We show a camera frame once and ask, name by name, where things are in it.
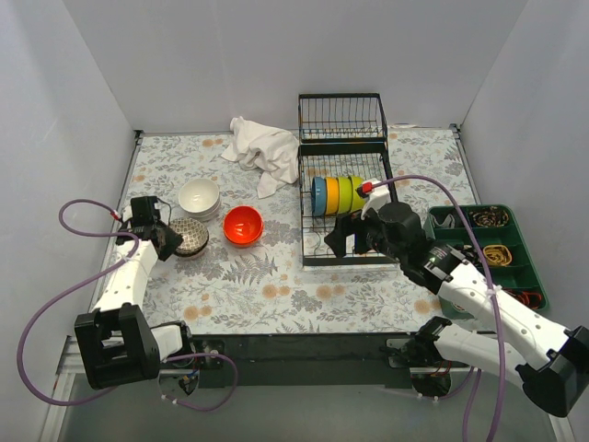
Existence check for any dark patterned bowl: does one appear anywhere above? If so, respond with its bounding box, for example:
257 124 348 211
169 217 209 250

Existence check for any white ceramic bowl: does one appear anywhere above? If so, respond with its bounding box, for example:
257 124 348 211
178 178 220 214
188 198 221 221

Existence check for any pink patterned bowl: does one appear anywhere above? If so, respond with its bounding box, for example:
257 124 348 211
174 246 206 260

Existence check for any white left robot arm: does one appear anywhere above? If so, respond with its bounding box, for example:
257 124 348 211
75 196 196 390

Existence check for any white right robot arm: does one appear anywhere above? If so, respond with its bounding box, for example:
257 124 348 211
325 203 588 417

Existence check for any lime green bowl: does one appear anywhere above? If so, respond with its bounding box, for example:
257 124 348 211
338 176 353 215
349 175 365 213

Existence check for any yellow orange bowl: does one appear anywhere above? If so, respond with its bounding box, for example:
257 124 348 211
325 177 340 215

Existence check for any blue bowl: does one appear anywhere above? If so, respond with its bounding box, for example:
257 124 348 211
311 176 327 216

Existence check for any crumpled white cloth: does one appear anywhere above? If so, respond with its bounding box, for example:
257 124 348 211
222 117 299 199

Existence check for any floral table mat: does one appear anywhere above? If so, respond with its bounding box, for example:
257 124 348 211
127 134 441 334

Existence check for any green compartment tray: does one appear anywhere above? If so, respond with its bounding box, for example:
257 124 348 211
424 204 549 311

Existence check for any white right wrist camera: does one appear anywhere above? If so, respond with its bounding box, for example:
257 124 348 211
358 180 392 219

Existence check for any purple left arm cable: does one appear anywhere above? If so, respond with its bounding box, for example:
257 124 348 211
16 198 239 412

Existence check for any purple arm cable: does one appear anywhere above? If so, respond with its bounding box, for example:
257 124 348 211
361 174 507 442
16 198 239 412

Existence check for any black wire dish rack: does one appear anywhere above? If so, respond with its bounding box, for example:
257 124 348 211
296 142 412 268

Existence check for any black wire basket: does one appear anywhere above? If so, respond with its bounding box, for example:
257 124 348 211
298 93 387 144

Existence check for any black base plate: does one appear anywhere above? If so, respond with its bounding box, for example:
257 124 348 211
141 331 456 397

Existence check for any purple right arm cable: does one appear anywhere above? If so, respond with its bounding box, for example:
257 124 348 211
361 174 507 442

